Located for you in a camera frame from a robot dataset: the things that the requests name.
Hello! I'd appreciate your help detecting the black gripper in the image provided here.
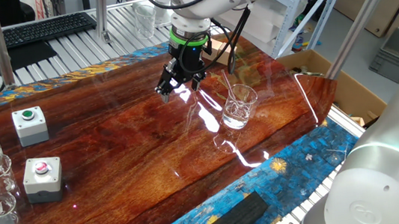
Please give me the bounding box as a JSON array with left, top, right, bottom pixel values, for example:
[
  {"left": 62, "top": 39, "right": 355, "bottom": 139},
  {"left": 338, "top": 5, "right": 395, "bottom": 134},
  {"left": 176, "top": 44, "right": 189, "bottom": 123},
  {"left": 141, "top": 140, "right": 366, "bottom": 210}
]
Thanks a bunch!
[{"left": 149, "top": 40, "right": 218, "bottom": 104}]

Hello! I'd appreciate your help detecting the brown cardboard box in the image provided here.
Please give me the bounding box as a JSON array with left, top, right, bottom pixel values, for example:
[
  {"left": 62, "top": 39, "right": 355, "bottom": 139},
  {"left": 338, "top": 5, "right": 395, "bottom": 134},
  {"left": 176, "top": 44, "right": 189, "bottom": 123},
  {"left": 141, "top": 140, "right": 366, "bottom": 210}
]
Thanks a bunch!
[{"left": 275, "top": 41, "right": 391, "bottom": 136}]

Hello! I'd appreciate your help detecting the grey plastic crate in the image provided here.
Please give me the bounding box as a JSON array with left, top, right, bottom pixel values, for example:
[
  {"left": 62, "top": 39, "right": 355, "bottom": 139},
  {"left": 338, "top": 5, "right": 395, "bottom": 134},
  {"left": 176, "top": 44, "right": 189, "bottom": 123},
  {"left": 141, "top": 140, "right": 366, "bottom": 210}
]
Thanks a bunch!
[{"left": 365, "top": 28, "right": 399, "bottom": 94}]

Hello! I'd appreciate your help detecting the clear glass stirring rod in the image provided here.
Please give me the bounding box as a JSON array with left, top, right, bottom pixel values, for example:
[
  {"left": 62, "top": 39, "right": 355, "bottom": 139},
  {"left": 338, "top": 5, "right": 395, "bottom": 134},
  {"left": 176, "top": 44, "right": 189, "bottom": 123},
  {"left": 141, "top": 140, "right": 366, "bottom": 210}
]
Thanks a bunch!
[{"left": 219, "top": 68, "right": 243, "bottom": 121}]

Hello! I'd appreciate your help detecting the red push button box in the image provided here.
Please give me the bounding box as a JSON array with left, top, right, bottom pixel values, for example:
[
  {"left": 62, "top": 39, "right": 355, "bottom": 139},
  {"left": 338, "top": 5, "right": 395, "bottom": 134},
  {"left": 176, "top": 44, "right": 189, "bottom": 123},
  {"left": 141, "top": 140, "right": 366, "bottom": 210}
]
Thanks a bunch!
[{"left": 19, "top": 154, "right": 67, "bottom": 206}]

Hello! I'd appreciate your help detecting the black office chair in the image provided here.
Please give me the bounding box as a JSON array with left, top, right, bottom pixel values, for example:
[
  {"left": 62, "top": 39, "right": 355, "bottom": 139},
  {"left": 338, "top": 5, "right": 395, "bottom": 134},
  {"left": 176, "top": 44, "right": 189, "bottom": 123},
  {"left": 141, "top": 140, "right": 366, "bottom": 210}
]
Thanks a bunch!
[{"left": 0, "top": 0, "right": 36, "bottom": 26}]

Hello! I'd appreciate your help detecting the green push button box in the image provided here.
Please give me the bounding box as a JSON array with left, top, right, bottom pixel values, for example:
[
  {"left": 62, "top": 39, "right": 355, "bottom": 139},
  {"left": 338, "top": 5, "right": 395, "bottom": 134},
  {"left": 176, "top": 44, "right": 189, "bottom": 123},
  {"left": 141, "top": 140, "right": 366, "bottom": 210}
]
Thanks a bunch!
[{"left": 10, "top": 105, "right": 51, "bottom": 149}]

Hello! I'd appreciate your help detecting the aluminium frame strut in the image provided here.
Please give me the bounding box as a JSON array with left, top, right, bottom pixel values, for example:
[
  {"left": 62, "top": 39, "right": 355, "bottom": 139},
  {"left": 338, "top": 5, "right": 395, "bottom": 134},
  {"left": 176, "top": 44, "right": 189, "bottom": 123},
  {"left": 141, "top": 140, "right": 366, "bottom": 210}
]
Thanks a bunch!
[{"left": 317, "top": 0, "right": 399, "bottom": 80}]

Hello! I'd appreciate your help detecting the black mouse pad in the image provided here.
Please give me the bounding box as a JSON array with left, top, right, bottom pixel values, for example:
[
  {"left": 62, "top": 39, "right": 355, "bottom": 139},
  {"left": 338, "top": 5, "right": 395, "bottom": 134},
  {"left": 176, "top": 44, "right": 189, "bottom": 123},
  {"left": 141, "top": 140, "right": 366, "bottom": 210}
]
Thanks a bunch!
[{"left": 7, "top": 37, "right": 60, "bottom": 73}]

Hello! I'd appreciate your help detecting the black foam block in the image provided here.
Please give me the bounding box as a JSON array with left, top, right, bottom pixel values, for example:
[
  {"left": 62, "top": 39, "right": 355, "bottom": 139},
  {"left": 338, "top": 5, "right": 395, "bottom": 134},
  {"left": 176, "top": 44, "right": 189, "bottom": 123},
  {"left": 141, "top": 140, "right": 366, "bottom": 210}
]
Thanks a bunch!
[{"left": 171, "top": 190, "right": 272, "bottom": 224}]

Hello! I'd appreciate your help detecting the grey socket strip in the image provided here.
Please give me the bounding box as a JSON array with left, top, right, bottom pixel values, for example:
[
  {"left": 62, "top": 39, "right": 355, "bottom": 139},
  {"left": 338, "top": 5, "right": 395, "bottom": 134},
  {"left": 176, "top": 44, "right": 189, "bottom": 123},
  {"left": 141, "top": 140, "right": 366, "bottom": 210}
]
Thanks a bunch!
[{"left": 50, "top": 0, "right": 67, "bottom": 16}]

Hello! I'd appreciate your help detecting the blue starry print cloth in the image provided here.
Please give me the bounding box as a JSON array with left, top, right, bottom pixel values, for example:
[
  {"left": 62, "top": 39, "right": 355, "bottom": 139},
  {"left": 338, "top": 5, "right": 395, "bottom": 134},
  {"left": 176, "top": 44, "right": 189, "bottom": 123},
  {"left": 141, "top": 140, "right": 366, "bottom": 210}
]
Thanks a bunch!
[{"left": 0, "top": 19, "right": 371, "bottom": 224}]

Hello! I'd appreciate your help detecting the clear plastic measuring cup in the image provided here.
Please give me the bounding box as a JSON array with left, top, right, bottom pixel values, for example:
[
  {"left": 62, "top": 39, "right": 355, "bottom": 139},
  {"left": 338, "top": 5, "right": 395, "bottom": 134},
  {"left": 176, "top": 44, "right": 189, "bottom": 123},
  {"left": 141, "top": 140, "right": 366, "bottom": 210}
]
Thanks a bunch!
[{"left": 132, "top": 2, "right": 160, "bottom": 41}]

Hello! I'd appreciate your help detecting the glossy wood print mat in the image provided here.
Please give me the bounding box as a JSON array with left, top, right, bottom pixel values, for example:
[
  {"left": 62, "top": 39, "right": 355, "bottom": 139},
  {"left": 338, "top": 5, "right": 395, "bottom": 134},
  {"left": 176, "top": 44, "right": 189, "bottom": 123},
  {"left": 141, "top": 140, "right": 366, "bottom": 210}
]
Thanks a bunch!
[{"left": 0, "top": 25, "right": 353, "bottom": 224}]

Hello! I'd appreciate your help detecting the black computer keyboard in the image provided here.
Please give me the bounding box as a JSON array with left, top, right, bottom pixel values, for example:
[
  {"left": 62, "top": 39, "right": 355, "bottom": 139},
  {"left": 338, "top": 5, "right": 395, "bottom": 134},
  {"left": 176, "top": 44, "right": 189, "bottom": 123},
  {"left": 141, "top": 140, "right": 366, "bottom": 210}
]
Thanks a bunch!
[{"left": 0, "top": 9, "right": 99, "bottom": 51}]

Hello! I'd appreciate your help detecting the glass beaker with water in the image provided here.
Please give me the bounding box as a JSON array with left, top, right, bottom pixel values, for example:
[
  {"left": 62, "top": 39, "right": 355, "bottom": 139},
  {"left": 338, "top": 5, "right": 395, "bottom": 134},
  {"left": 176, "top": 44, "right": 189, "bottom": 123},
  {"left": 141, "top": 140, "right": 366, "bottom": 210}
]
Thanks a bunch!
[{"left": 218, "top": 82, "right": 262, "bottom": 132}]

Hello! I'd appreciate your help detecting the white metal shelf rack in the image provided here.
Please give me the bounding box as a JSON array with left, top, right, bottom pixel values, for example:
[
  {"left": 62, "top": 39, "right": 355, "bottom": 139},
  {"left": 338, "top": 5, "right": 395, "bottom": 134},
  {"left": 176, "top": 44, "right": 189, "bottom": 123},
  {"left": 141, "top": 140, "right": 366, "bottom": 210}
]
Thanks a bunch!
[{"left": 265, "top": 0, "right": 351, "bottom": 59}]

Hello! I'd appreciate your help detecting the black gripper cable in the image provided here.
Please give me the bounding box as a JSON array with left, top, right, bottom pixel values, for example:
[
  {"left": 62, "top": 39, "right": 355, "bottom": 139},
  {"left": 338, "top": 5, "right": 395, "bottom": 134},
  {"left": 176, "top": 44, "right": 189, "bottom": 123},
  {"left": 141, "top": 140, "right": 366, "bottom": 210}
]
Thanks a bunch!
[{"left": 173, "top": 6, "right": 259, "bottom": 81}]

